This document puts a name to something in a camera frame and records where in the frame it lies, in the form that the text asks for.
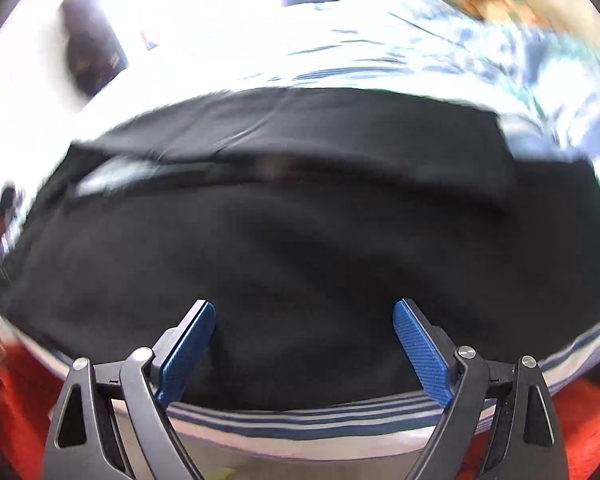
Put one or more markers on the striped bed sheet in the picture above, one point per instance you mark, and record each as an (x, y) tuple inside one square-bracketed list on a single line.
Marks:
[(380, 55)]

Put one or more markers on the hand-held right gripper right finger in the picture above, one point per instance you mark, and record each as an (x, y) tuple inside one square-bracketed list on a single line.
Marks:
[(422, 355)]

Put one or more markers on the black pants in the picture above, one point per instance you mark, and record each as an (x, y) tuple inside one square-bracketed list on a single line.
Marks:
[(300, 240)]

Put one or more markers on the orange fluffy rug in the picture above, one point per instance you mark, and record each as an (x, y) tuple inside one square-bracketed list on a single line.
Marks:
[(15, 410)]

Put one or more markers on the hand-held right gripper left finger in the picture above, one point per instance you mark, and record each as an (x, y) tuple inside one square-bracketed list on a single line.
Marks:
[(187, 350)]

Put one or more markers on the dark hanging clothes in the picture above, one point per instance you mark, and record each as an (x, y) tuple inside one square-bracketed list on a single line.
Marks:
[(87, 60)]

